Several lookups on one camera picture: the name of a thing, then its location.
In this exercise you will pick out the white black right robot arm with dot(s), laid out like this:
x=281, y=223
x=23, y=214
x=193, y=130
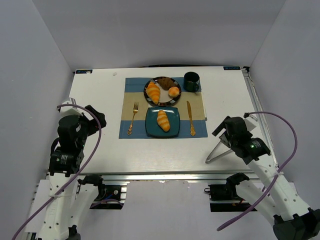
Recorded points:
x=289, y=215

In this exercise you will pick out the round dark patterned plate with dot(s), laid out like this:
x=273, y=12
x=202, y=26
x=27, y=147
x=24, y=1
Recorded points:
x=165, y=100

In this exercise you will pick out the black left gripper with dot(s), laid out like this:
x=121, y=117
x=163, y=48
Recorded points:
x=96, y=119

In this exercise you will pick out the blue label corner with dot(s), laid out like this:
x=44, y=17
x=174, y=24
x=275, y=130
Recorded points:
x=83, y=71
x=231, y=68

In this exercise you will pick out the blue label right corner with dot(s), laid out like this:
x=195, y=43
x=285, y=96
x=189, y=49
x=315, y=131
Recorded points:
x=231, y=68

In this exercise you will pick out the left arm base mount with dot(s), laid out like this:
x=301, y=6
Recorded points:
x=108, y=197

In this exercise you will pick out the brown chocolate bread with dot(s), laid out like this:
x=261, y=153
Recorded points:
x=166, y=83

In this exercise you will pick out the dark green mug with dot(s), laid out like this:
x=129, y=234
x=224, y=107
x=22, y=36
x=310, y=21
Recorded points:
x=191, y=82

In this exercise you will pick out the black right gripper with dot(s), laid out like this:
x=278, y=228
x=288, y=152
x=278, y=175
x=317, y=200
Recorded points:
x=225, y=136

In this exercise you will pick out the square teal plate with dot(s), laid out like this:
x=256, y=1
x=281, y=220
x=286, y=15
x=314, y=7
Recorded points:
x=153, y=129

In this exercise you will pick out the small orange croissant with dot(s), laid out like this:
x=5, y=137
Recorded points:
x=163, y=121

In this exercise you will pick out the gold knife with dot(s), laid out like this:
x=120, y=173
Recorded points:
x=189, y=110

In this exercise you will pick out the blue label left corner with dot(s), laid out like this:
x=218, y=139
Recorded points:
x=83, y=71

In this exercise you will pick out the round orange bun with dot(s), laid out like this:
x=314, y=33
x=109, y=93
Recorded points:
x=174, y=91

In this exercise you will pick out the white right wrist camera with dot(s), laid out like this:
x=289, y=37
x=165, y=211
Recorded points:
x=251, y=122

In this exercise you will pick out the large orange croissant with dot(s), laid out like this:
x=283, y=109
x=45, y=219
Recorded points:
x=153, y=92

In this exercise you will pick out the gold fork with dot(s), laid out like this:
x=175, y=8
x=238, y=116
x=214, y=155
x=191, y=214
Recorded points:
x=135, y=111

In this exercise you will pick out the blue beige striped placemat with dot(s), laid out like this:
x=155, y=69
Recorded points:
x=133, y=92

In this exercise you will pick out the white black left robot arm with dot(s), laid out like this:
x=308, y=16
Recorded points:
x=70, y=198

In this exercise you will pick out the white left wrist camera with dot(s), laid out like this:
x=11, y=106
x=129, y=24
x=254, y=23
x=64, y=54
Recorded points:
x=69, y=108

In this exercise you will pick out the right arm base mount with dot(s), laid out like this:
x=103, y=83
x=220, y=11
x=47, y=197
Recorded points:
x=221, y=200

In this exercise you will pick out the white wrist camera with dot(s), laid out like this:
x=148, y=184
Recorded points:
x=69, y=108
x=251, y=122

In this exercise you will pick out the aluminium table frame rail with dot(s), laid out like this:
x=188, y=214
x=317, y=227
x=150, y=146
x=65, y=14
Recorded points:
x=257, y=106

